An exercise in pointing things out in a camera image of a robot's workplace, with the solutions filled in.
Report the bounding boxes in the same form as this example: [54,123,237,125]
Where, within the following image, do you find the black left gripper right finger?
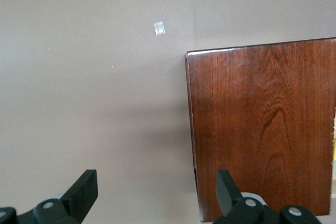
[212,168,322,224]

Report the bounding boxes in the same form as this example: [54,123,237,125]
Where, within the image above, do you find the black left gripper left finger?
[0,169,99,224]

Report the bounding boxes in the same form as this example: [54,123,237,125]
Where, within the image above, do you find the dark wooden drawer box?
[185,37,336,222]

